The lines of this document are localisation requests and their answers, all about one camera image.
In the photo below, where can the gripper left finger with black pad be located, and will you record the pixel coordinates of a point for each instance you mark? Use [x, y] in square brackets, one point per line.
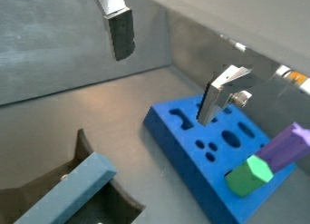
[119, 17]

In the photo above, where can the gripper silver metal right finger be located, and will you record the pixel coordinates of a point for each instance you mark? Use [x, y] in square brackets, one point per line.
[228, 88]

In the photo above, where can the light blue rectangular block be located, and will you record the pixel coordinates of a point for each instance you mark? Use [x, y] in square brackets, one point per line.
[67, 197]

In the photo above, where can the blue foam shape board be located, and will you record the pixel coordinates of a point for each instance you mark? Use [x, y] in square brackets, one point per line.
[204, 152]

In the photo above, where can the purple star prism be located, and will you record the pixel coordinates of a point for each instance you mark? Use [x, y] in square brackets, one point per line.
[289, 146]

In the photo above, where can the green hexagonal prism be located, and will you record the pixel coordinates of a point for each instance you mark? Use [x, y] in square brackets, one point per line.
[248, 176]

